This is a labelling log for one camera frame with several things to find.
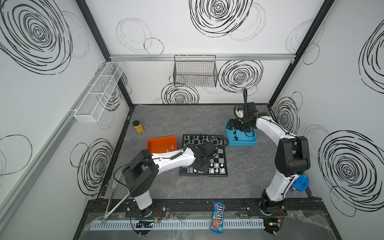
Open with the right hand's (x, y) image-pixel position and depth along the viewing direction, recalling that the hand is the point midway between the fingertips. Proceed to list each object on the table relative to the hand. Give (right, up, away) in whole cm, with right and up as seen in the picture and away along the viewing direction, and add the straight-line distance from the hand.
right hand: (232, 126), depth 93 cm
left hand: (-18, -23, -9) cm, 30 cm away
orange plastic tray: (-48, -12, +4) cm, 50 cm away
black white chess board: (-10, -22, -6) cm, 25 cm away
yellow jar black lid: (-62, +1, +4) cm, 62 cm away
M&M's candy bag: (-13, -42, -23) cm, 50 cm away
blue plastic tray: (+4, -8, +6) cm, 11 cm away
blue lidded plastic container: (+29, -27, -20) cm, 44 cm away
